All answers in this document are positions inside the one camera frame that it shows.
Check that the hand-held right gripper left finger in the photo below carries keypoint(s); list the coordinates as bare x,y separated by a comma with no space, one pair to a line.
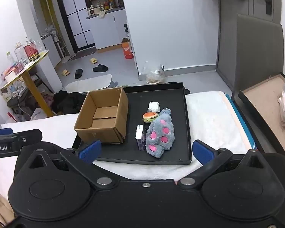
90,150

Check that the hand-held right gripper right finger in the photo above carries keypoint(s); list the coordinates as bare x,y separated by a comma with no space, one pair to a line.
203,153

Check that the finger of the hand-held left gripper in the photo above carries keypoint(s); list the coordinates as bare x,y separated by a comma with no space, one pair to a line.
26,137
1,131

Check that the brown cardboard box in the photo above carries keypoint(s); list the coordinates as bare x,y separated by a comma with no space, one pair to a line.
102,116

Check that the black shallow tray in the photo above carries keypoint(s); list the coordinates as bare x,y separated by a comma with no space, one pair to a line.
133,152

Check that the grey pink-spotted plush paw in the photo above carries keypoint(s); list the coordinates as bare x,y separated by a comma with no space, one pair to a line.
161,133

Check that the purple white tissue packet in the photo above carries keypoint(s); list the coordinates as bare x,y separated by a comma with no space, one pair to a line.
140,137

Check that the burger plush toy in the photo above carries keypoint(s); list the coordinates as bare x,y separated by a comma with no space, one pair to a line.
150,116

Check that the white plastic bag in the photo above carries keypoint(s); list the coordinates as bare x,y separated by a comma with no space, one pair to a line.
39,114

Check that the white fluffy blanket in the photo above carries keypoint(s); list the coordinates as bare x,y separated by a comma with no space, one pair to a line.
211,123

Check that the yellow round table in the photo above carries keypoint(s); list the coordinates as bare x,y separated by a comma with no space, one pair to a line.
29,85

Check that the black clothes pile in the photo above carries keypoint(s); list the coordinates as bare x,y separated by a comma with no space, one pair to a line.
71,102

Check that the white flat box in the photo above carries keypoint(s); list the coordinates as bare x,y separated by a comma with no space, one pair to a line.
13,76

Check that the white floor mat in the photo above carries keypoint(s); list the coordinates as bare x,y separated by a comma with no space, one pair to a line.
90,83

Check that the white crumpled paper ball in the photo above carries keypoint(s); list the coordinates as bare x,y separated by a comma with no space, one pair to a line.
154,106

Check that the white bottle green cap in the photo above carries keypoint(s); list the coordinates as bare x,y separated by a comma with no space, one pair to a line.
10,58

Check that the yellow slipper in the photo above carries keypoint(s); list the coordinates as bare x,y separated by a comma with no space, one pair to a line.
65,72
93,60

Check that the black slipper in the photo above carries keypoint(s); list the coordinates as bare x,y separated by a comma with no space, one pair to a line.
78,73
100,68

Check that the clear plastic jar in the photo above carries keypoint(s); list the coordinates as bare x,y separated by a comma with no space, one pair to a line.
21,53

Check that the red box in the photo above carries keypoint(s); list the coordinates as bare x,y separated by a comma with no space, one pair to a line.
31,53

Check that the white standing fan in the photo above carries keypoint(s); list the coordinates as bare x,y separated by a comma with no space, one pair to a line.
66,60

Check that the clear plastic bag with food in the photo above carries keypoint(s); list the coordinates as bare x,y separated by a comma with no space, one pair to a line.
154,76

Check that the dark door mat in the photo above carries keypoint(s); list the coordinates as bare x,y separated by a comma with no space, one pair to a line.
84,53

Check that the orange cardboard box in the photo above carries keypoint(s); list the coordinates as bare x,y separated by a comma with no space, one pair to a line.
127,49

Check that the grey upholstered panel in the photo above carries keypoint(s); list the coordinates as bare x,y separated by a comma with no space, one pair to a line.
258,57

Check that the white kitchen cabinet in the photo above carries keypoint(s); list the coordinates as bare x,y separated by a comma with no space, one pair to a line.
104,30

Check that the grey door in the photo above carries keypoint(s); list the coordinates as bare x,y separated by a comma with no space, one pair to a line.
242,0

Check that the brown backed picture frame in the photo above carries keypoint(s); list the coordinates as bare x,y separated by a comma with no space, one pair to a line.
261,104

